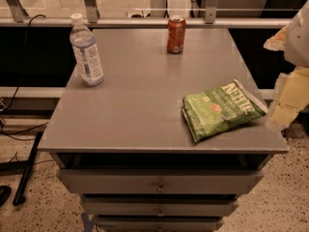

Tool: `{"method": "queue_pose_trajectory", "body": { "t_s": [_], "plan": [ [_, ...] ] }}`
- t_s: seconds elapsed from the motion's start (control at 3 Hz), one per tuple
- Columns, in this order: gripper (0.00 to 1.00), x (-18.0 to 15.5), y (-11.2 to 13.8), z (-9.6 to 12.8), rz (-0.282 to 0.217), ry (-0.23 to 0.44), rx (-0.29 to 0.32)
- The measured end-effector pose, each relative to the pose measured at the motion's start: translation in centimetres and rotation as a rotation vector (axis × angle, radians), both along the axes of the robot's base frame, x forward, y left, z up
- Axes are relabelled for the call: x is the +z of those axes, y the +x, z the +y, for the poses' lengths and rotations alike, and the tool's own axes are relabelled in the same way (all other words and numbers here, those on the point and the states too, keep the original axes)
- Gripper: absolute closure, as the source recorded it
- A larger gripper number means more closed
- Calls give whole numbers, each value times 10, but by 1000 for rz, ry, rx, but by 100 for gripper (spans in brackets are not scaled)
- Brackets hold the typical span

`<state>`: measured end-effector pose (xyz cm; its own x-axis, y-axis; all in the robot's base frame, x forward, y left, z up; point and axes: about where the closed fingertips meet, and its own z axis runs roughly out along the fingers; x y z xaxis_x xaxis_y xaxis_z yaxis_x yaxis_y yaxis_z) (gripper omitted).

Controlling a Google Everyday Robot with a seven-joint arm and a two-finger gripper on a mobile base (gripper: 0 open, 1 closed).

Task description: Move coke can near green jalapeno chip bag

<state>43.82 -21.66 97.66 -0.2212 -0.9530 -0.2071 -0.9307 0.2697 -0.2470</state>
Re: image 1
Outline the grey drawer cabinet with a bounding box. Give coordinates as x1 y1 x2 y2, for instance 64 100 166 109
37 27 290 232

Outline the red coke can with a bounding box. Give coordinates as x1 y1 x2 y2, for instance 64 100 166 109
167 15 186 54

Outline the clear plastic water bottle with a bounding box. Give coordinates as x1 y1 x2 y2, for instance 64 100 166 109
70 14 103 86

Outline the top grey drawer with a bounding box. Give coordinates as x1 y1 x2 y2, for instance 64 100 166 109
57 169 264 194

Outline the metal railing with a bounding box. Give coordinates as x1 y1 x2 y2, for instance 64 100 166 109
1 0 290 28

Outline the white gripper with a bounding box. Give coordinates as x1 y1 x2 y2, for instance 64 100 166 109
264 0 309 131

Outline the bottom grey drawer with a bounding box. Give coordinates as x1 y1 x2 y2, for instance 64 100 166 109
95 217 223 232

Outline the black cable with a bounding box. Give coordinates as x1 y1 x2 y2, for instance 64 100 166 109
0 14 49 142

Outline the middle grey drawer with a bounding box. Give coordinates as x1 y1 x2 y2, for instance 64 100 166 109
81 196 239 217

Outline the grey drawer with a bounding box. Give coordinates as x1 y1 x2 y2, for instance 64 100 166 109
81 196 239 217
95 217 223 232
57 169 264 194

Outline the black stand leg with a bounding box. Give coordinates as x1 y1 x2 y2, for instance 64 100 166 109
13 131 42 206

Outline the green jalapeno chip bag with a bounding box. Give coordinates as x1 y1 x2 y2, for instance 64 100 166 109
183 79 267 143

